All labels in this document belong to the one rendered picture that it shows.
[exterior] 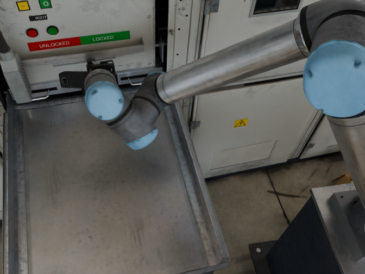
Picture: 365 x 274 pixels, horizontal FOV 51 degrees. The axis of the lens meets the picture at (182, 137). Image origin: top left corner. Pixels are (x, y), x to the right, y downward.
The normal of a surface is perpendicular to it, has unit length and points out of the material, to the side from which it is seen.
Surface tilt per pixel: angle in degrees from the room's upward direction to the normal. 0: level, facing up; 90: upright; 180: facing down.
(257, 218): 0
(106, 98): 55
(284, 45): 70
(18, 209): 0
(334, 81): 82
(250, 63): 80
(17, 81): 90
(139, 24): 90
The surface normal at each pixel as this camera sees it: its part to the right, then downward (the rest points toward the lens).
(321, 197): 0.06, -0.57
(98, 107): 0.20, 0.35
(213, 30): 0.25, 0.81
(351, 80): -0.42, 0.65
